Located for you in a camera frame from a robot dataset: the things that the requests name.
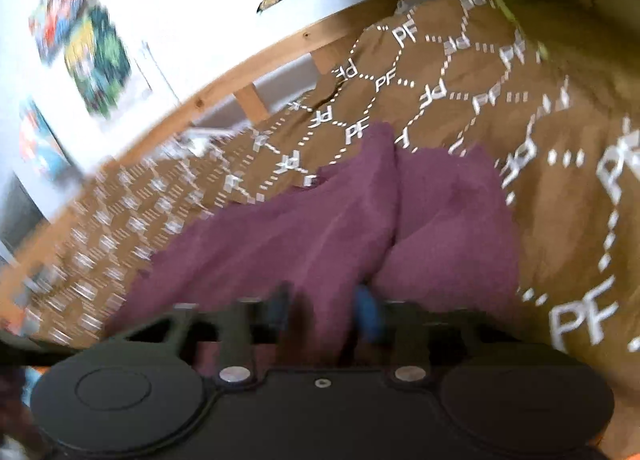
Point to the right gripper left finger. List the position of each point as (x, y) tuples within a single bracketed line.
[(145, 389)]

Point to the anime girl poster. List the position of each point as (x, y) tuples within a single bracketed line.
[(107, 77)]

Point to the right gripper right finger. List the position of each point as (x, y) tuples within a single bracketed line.
[(494, 394)]

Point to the top red anime poster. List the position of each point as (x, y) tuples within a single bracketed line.
[(51, 24)]

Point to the small anime poster left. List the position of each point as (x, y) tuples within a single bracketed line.
[(40, 149)]

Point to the wooden bed frame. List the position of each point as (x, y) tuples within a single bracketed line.
[(325, 41)]

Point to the white patterned pillow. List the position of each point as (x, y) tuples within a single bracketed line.
[(194, 142)]

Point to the brown patterned duvet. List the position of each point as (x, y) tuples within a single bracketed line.
[(550, 94)]

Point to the maroon long sleeve top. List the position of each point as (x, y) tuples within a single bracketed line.
[(424, 226)]

